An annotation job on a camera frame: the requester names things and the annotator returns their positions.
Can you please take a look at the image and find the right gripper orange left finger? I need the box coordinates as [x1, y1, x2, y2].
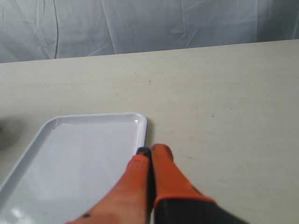
[69, 147, 151, 224]

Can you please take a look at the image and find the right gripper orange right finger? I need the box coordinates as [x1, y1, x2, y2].
[151, 144, 245, 224]

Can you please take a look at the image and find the white rectangular plastic tray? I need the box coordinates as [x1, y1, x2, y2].
[0, 112, 147, 224]

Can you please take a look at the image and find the grey wrinkled backdrop curtain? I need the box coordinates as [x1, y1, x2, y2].
[0, 0, 299, 63]

